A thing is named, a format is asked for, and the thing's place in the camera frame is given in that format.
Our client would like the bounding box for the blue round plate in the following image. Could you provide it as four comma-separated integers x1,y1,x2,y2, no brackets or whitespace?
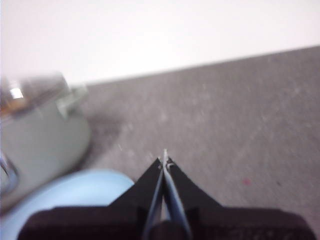
0,168,136,240

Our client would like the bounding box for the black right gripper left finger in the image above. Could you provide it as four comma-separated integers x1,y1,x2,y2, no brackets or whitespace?
17,156,165,240

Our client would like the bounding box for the pale green electric steamer pot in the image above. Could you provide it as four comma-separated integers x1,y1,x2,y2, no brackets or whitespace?
0,83,92,210

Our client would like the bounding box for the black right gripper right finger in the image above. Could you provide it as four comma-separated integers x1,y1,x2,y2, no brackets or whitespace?
163,148,316,240

